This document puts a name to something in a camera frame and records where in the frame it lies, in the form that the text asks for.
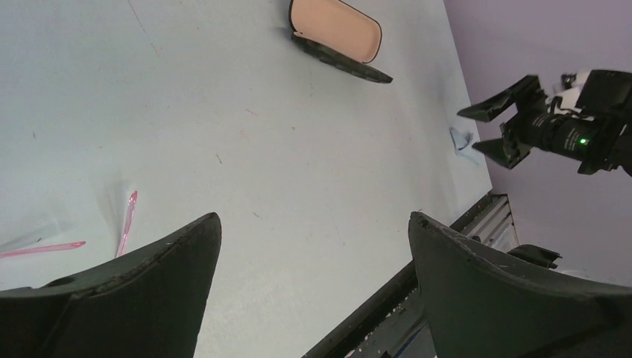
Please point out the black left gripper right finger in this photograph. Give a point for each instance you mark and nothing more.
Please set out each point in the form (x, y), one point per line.
(481, 302)

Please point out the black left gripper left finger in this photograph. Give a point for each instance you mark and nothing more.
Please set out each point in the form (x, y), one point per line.
(147, 303)

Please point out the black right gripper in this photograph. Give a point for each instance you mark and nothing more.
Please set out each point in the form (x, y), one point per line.
(595, 130)

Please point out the black glasses case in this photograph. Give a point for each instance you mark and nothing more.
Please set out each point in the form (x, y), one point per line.
(339, 35)

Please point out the pink transparent sunglasses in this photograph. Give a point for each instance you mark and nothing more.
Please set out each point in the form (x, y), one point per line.
(131, 206)

